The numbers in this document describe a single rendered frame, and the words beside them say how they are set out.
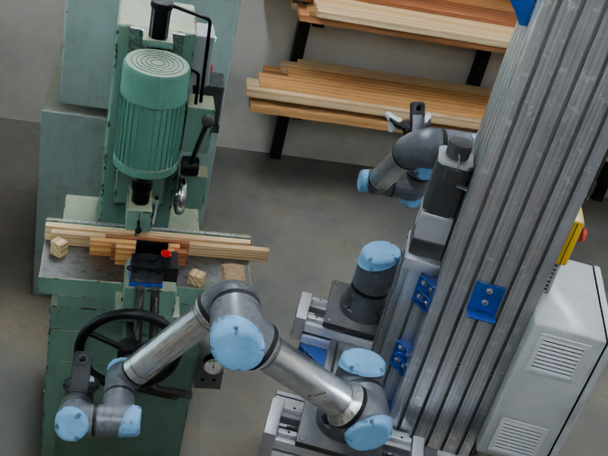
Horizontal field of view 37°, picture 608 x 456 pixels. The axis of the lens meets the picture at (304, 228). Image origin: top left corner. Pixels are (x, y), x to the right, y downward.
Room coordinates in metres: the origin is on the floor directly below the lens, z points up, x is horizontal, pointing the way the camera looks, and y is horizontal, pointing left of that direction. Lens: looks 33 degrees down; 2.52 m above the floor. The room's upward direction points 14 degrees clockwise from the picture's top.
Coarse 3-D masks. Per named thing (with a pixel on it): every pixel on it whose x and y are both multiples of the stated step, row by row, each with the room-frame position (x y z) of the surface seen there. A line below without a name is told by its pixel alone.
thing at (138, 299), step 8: (136, 288) 1.87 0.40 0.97; (144, 288) 1.88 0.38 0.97; (152, 288) 1.89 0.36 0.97; (136, 296) 1.87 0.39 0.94; (152, 296) 1.88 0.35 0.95; (136, 304) 1.87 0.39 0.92; (152, 304) 1.88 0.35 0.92; (136, 320) 1.87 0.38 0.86; (136, 328) 1.86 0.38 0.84; (152, 328) 1.87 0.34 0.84; (136, 336) 1.86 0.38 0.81; (152, 336) 1.87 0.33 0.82; (144, 392) 1.87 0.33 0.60; (152, 392) 1.88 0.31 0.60; (160, 392) 1.88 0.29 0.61; (168, 392) 1.90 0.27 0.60; (176, 392) 1.91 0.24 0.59; (184, 392) 1.93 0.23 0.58; (176, 400) 1.92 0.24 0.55
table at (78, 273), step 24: (48, 240) 2.07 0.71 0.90; (48, 264) 1.96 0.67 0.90; (72, 264) 1.99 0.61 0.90; (96, 264) 2.01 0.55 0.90; (192, 264) 2.12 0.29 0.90; (216, 264) 2.15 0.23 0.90; (240, 264) 2.18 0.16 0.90; (48, 288) 1.91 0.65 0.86; (72, 288) 1.93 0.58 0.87; (96, 288) 1.94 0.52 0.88; (120, 288) 1.96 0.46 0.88; (192, 288) 2.02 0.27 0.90
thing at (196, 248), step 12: (72, 240) 2.07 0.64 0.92; (84, 240) 2.08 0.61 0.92; (180, 240) 2.17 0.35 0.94; (192, 252) 2.17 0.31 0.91; (204, 252) 2.18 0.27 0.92; (216, 252) 2.19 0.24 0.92; (228, 252) 2.20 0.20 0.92; (240, 252) 2.20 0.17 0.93; (252, 252) 2.22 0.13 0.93; (264, 252) 2.22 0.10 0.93
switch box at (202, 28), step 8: (200, 24) 2.50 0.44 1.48; (200, 32) 2.45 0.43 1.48; (200, 40) 2.42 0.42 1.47; (200, 48) 2.42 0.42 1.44; (200, 56) 2.43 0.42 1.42; (208, 56) 2.43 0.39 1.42; (200, 64) 2.43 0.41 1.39; (208, 64) 2.43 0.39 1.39; (192, 72) 2.42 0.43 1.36; (200, 72) 2.43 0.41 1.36; (208, 72) 2.43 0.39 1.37; (192, 80) 2.42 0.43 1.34; (200, 80) 2.43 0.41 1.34; (208, 80) 2.44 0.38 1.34
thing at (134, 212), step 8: (128, 192) 2.16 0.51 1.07; (128, 200) 2.12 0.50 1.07; (128, 208) 2.08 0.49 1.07; (136, 208) 2.09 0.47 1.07; (144, 208) 2.10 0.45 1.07; (128, 216) 2.07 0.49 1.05; (136, 216) 2.08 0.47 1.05; (144, 216) 2.08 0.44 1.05; (128, 224) 2.07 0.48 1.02; (136, 224) 2.08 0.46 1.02; (144, 224) 2.09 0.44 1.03
